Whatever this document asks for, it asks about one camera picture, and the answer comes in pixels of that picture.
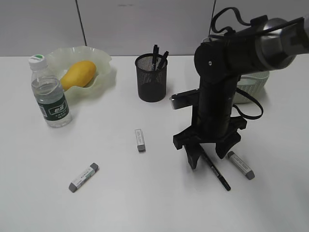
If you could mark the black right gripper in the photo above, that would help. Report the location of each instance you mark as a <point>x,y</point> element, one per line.
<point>212,121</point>

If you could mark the black marker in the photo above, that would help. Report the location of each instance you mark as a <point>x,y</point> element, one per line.
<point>155,57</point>
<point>163,60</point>
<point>215,170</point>

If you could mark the white eraser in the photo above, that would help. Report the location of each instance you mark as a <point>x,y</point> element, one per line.
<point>83,177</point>
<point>241,165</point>
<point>140,140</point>

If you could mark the yellow mango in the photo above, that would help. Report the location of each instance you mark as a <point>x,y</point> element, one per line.
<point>78,75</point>

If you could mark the clear water bottle green label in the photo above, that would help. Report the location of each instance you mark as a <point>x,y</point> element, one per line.
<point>48,93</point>

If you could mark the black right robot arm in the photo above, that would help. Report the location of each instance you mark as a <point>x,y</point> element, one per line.
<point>266,45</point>

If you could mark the pale green plastic basket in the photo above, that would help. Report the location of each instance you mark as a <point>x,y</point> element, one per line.
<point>253,83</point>

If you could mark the black mesh pen holder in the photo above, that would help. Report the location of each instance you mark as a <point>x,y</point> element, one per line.
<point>151,83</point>

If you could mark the translucent green wavy plate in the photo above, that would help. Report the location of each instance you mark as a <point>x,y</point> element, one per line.
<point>62,59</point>

